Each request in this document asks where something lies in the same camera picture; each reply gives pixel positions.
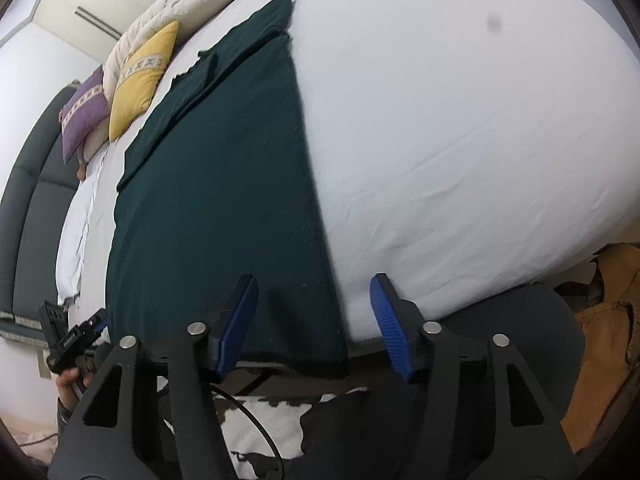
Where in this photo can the dark cloth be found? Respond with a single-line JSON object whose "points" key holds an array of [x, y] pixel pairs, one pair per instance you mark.
{"points": [[360, 440]]}

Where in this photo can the beige plush toy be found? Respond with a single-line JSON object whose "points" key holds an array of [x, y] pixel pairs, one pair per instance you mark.
{"points": [[92, 147]]}

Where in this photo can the grey padded headboard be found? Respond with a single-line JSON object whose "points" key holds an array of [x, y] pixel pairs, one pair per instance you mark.
{"points": [[30, 240]]}

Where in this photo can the brown jacket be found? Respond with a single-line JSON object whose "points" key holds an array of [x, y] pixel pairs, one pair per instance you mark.
{"points": [[605, 350]]}

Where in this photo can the person's left forearm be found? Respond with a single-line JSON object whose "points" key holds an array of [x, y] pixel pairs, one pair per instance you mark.
{"points": [[65, 417]]}

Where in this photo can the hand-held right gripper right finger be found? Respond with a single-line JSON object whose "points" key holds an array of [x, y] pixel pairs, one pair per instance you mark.
{"points": [[391, 332]]}

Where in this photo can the cow-print rug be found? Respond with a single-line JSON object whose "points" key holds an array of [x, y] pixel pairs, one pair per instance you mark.
{"points": [[270, 410]]}

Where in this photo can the yellow patterned cushion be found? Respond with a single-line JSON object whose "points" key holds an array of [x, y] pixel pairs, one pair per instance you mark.
{"points": [[137, 80]]}

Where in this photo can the person's left hand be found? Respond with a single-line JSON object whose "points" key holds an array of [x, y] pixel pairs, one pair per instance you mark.
{"points": [[70, 385]]}

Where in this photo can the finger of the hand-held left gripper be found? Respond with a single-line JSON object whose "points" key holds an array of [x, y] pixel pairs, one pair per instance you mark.
{"points": [[95, 327]]}

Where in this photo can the bed with white sheet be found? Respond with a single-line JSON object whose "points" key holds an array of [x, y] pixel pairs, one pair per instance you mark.
{"points": [[450, 160]]}

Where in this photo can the beige duvet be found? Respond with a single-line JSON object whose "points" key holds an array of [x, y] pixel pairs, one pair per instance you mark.
{"points": [[165, 5]]}

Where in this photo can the purple patterned cushion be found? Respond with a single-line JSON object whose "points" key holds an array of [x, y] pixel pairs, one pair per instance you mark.
{"points": [[82, 115]]}

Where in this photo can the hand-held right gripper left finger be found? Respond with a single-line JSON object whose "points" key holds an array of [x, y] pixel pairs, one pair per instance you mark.
{"points": [[235, 332]]}

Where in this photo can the dark green knit sweater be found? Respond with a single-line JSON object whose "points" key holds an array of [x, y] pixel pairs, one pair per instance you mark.
{"points": [[225, 200]]}

